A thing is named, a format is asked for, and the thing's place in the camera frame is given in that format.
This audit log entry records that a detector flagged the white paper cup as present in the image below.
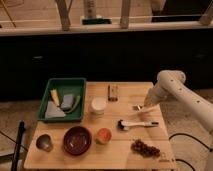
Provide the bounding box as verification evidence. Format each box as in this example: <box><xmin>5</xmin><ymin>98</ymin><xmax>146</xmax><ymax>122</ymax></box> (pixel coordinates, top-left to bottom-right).
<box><xmin>91</xmin><ymin>97</ymin><xmax>107</xmax><ymax>115</ymax></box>

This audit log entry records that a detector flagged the bunch of brown grapes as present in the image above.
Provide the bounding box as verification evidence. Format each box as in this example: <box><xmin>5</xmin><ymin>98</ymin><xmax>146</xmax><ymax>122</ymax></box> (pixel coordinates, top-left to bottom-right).
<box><xmin>131</xmin><ymin>139</ymin><xmax>160</xmax><ymax>158</ymax></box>

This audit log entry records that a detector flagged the dark red bowl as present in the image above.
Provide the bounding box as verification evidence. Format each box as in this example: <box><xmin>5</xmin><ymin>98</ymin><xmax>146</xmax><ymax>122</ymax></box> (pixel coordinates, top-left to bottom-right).
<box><xmin>63</xmin><ymin>126</ymin><xmax>92</xmax><ymax>156</ymax></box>

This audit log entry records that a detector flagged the yellow tube in tray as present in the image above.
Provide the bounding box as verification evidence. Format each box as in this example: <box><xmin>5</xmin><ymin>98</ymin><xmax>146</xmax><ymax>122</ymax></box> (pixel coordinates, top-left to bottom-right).
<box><xmin>50</xmin><ymin>89</ymin><xmax>60</xmax><ymax>107</ymax></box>

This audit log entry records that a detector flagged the grey folded cloth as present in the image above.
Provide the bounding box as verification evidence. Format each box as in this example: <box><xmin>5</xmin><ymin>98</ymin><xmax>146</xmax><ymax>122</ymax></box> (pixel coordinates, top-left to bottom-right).
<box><xmin>45</xmin><ymin>101</ymin><xmax>65</xmax><ymax>118</ymax></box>

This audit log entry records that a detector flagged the green plastic tray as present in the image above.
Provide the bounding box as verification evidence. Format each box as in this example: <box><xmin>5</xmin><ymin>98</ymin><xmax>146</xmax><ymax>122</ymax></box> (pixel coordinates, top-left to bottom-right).
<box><xmin>37</xmin><ymin>78</ymin><xmax>86</xmax><ymax>123</ymax></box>

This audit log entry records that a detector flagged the white handled brush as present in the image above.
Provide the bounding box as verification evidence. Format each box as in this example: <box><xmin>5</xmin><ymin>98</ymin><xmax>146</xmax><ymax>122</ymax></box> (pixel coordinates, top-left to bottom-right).
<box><xmin>117</xmin><ymin>120</ymin><xmax>159</xmax><ymax>131</ymax></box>

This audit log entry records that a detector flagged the green chili pepper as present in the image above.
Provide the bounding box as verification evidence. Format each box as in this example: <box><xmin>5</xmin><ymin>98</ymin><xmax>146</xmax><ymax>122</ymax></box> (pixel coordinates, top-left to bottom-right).
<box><xmin>65</xmin><ymin>95</ymin><xmax>81</xmax><ymax>114</ymax></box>

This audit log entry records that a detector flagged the green object on shelf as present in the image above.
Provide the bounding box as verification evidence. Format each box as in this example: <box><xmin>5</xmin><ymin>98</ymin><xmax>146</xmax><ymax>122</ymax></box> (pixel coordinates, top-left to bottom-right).
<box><xmin>82</xmin><ymin>18</ymin><xmax>112</xmax><ymax>25</ymax></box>

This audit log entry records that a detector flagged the small metal cup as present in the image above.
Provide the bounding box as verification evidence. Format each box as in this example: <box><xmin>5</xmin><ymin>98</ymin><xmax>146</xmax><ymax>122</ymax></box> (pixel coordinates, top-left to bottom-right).
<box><xmin>36</xmin><ymin>134</ymin><xmax>53</xmax><ymax>152</ymax></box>

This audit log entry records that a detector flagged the grey sponge block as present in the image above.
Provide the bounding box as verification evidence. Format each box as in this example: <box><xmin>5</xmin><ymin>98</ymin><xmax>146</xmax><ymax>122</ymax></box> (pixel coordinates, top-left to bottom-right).
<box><xmin>61</xmin><ymin>94</ymin><xmax>74</xmax><ymax>110</ymax></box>

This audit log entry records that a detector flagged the black cable on floor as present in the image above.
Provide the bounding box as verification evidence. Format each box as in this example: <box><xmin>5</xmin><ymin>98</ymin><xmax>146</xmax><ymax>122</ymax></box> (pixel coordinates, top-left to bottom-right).
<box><xmin>168</xmin><ymin>132</ymin><xmax>213</xmax><ymax>171</ymax></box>

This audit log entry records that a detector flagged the brown wooden block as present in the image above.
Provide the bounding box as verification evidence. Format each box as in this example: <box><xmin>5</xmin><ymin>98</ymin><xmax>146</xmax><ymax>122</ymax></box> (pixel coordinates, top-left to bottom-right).
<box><xmin>108</xmin><ymin>85</ymin><xmax>118</xmax><ymax>102</ymax></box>

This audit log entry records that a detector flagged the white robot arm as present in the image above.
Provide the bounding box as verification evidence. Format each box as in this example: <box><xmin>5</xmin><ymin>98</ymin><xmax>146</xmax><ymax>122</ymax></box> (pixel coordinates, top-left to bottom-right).
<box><xmin>143</xmin><ymin>70</ymin><xmax>213</xmax><ymax>137</ymax></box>

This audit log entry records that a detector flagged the orange topped small cup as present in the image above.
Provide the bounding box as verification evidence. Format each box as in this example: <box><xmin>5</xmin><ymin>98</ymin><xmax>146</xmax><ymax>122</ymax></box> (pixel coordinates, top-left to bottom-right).
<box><xmin>96</xmin><ymin>128</ymin><xmax>112</xmax><ymax>144</ymax></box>

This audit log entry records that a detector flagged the black pole left of table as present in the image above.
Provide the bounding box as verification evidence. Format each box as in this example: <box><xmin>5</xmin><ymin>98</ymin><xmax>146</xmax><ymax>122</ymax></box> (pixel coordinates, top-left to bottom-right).
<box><xmin>11</xmin><ymin>121</ymin><xmax>25</xmax><ymax>171</ymax></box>

